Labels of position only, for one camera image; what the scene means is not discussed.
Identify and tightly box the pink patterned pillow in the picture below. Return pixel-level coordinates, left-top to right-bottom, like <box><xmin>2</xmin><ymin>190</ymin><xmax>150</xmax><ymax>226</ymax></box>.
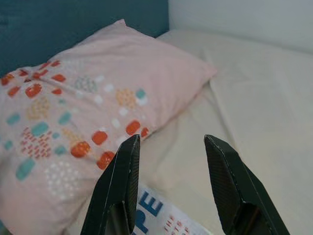
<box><xmin>0</xmin><ymin>19</ymin><xmax>218</xmax><ymax>235</ymax></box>

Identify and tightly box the teal upholstered headboard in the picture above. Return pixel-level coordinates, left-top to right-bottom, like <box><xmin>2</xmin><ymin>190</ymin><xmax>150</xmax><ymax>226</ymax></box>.
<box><xmin>0</xmin><ymin>0</ymin><xmax>170</xmax><ymax>79</ymax></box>

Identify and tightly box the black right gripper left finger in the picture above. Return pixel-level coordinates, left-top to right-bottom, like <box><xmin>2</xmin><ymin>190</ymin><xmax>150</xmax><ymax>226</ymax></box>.
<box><xmin>80</xmin><ymin>133</ymin><xmax>142</xmax><ymax>235</ymax></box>

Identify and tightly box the mattress with white sheet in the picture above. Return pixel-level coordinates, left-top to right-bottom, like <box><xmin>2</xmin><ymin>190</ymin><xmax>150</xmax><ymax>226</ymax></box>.
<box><xmin>61</xmin><ymin>29</ymin><xmax>313</xmax><ymax>235</ymax></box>

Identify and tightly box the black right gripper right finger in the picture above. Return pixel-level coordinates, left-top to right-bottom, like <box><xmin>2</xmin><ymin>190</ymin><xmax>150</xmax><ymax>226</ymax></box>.
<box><xmin>204</xmin><ymin>134</ymin><xmax>292</xmax><ymax>235</ymax></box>

